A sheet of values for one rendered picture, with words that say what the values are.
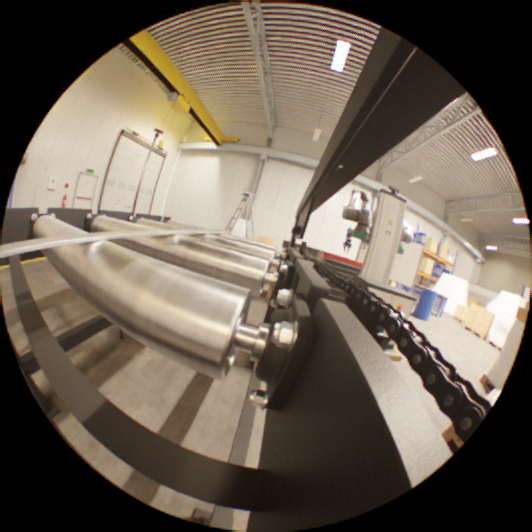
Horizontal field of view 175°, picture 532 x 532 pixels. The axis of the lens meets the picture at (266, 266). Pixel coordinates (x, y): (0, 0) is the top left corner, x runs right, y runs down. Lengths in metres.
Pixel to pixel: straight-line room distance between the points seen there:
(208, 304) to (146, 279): 0.08
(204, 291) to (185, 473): 0.19
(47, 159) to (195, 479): 9.20
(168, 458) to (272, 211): 10.60
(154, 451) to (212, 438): 0.85
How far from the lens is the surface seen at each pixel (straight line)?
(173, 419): 1.08
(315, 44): 8.26
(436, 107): 0.23
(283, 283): 0.43
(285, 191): 10.85
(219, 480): 0.20
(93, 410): 0.24
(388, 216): 1.97
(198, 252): 0.47
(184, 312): 0.17
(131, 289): 0.21
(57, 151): 9.31
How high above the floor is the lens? 0.98
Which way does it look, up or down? 11 degrees down
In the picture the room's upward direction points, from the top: 15 degrees clockwise
